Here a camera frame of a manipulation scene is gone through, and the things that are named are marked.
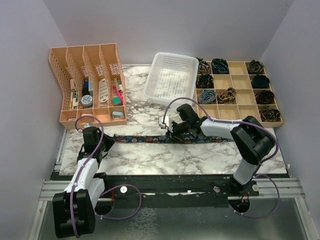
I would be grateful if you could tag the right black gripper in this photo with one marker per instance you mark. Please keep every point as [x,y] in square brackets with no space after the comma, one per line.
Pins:
[174,137]

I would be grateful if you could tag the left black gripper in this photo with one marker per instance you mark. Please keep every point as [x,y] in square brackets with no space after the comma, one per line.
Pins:
[110,140]

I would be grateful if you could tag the navy floral tie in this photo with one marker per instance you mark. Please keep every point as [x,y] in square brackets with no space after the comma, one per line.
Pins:
[161,139]

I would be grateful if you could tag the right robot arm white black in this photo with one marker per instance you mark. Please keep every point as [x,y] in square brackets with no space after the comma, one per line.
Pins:
[254,142]

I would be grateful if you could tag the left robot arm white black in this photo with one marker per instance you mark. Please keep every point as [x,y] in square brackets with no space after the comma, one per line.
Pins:
[74,208]

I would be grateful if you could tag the teal eraser block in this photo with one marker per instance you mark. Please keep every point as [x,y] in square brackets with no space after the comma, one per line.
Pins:
[117,101]

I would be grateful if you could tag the round blue patterned tin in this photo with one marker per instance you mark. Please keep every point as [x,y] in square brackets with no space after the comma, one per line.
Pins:
[87,101]

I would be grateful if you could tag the white perforated card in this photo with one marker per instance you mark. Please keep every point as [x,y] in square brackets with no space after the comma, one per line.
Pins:
[103,91]

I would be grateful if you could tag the rolled blue grey tie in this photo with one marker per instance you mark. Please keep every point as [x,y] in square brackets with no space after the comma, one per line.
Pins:
[207,96]

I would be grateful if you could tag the white plastic basket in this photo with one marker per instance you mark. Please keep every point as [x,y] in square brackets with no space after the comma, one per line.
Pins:
[171,76]

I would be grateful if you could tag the rolled dark olive tie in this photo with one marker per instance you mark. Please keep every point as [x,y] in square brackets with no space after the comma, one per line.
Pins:
[205,81]

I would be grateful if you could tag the peach file organizer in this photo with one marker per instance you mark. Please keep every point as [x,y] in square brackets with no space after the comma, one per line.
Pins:
[78,70]

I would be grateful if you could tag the rolled gold paisley tie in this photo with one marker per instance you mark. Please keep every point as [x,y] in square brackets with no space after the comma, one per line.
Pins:
[227,96]

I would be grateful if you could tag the wooden compartment tray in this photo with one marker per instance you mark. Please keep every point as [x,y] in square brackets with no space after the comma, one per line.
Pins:
[244,104]

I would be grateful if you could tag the rolled striped brown tie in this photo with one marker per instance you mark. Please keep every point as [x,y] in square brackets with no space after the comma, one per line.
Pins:
[203,67]

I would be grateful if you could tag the rolled teal dark tie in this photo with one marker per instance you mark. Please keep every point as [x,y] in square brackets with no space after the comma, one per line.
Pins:
[219,66]

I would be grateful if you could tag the rolled black gold tie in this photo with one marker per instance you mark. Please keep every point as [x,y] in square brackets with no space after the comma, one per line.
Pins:
[268,114]

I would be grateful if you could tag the rolled dark red tie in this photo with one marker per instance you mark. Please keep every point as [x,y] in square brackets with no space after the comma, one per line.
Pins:
[264,97]

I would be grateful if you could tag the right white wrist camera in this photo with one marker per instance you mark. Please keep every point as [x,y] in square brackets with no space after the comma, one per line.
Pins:
[166,123]

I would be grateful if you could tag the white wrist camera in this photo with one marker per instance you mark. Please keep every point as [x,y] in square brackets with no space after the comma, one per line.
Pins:
[87,125]
[166,123]

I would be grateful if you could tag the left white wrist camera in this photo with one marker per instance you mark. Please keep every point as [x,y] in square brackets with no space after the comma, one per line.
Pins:
[87,125]

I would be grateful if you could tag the black metal base rail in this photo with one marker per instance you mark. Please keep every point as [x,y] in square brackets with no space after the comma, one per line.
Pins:
[164,200]

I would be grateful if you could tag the aluminium frame rail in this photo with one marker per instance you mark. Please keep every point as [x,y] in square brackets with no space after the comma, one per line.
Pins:
[260,187]

